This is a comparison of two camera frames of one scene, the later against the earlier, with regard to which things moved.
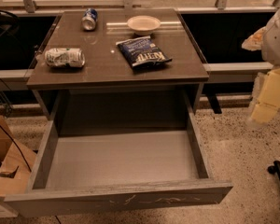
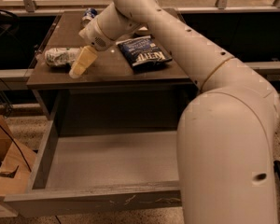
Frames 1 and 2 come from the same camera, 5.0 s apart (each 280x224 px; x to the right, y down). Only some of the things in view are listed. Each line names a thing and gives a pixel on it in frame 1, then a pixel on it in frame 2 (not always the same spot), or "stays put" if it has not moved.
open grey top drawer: [86, 167] stays put
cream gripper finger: [274, 91] → [93, 36]
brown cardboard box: [10, 163] stays put
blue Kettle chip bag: [143, 51] stays put
